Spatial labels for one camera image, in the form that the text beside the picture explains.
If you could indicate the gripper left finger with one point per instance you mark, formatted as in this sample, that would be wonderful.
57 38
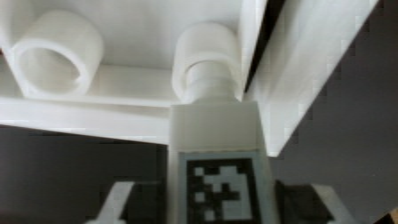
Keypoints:
128 207

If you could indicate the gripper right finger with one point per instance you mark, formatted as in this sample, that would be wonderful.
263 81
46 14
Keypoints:
309 205

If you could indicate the white leg block tagged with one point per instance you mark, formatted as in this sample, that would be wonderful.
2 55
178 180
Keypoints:
220 187

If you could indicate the white chair seat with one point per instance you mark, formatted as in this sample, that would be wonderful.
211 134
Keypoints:
96 55

